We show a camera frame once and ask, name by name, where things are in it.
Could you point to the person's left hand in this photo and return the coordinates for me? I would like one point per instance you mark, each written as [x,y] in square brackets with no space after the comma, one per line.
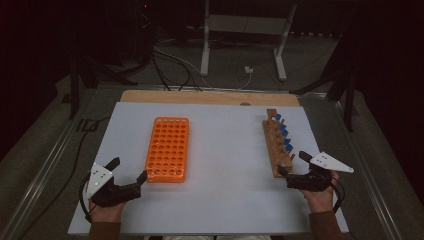
[106,214]

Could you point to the orange plastic tube rack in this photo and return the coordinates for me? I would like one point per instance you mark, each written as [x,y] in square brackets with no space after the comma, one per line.
[166,150]

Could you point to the black tripod stand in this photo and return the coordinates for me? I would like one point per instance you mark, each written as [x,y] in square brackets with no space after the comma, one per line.
[100,71]
[340,83]

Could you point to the grey metal stand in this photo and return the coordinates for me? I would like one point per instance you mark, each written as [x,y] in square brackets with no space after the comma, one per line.
[246,25]

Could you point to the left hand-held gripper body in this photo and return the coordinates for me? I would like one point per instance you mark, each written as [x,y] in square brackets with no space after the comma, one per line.
[100,191]

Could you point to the wooden test tube rack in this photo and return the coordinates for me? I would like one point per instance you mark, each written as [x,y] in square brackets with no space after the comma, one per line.
[271,146]

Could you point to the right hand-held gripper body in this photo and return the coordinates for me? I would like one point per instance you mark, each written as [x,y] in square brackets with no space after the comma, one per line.
[308,182]

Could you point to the person's right hand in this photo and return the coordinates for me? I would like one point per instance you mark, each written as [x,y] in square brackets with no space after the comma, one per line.
[320,200]

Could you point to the white plug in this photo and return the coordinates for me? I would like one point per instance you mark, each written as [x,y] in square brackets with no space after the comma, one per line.
[248,70]

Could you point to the blue capped test tube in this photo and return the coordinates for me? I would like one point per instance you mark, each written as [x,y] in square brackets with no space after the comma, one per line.
[286,141]
[282,127]
[277,117]
[289,147]
[284,133]

